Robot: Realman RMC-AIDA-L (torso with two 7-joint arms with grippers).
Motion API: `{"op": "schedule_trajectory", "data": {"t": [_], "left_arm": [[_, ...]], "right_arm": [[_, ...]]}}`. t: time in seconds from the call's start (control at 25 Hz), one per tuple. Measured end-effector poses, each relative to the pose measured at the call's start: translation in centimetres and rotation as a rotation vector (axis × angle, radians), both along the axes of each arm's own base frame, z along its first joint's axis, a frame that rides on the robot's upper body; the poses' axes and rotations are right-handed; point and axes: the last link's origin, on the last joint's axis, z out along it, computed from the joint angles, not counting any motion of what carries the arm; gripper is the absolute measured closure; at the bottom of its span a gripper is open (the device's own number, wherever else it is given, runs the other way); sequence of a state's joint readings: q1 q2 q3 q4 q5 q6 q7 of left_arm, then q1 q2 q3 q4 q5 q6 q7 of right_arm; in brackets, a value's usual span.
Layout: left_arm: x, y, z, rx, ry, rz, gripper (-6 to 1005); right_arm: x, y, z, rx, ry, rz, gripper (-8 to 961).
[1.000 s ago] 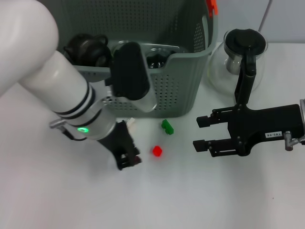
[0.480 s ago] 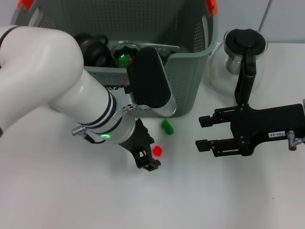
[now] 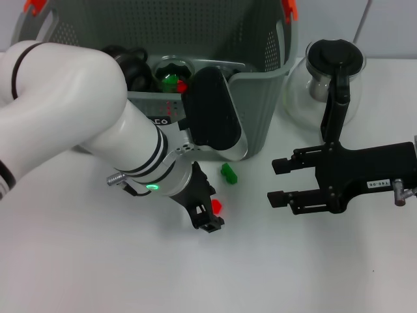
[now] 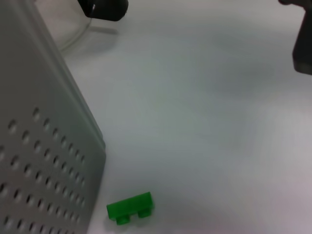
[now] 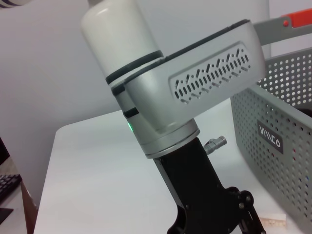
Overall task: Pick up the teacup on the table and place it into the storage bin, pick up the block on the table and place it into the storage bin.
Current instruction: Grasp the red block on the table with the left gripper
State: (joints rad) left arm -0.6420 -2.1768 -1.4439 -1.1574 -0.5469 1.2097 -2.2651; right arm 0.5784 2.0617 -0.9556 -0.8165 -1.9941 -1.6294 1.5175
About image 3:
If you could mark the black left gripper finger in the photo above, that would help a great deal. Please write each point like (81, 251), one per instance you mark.
(210, 223)
(212, 194)

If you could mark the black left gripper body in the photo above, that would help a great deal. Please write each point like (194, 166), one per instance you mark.
(195, 192)

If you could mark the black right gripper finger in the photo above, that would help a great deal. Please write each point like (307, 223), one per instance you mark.
(281, 166)
(277, 199)

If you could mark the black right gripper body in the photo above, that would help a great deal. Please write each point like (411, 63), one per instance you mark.
(358, 169)

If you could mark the small red toy brick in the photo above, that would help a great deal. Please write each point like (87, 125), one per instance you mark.
(182, 86)
(217, 206)

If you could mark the green toy brick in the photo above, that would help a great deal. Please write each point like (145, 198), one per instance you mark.
(170, 83)
(229, 173)

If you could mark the glass teacup black holder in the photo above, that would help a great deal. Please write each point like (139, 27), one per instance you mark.
(141, 83)

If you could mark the glass jar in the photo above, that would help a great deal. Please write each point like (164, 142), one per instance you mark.
(172, 66)

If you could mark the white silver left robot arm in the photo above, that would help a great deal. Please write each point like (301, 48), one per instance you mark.
(65, 104)

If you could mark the gray perforated storage bin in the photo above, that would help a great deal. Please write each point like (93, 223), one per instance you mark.
(257, 114)

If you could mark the black ceramic teapot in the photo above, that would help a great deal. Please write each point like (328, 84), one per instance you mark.
(133, 65)

